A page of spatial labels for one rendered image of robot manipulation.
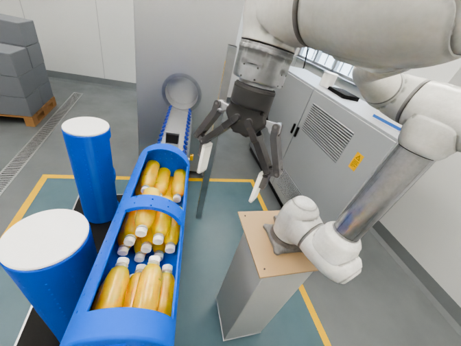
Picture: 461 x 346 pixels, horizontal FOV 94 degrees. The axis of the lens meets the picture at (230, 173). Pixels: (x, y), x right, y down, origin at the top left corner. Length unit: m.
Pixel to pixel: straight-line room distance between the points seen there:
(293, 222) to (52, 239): 0.97
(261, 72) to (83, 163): 1.61
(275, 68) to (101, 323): 0.66
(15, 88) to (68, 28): 2.09
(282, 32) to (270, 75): 0.06
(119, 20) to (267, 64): 5.13
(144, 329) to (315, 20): 0.69
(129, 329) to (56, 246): 0.52
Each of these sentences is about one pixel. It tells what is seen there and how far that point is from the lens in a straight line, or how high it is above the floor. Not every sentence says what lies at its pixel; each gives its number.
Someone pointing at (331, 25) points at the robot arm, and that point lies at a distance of 0.29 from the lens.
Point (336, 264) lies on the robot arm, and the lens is 0.97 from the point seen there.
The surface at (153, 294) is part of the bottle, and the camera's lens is 0.78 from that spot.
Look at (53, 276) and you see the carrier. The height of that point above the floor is 0.97.
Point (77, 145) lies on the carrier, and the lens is 1.75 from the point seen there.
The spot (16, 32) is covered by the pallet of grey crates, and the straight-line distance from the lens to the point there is 4.16.
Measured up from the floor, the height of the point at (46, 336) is 0.15.
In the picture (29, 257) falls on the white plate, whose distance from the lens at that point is 1.08.
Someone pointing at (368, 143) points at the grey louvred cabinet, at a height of 1.31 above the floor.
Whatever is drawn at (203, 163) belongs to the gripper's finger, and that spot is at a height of 1.60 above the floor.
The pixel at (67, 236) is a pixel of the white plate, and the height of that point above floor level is 1.04.
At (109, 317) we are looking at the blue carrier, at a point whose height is 1.23.
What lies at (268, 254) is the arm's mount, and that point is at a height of 1.01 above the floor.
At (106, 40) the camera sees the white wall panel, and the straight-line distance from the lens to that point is 5.53.
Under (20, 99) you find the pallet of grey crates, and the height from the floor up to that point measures 0.37.
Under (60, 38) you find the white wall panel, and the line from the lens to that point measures 5.75.
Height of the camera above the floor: 1.87
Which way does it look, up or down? 36 degrees down
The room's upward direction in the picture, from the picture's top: 16 degrees clockwise
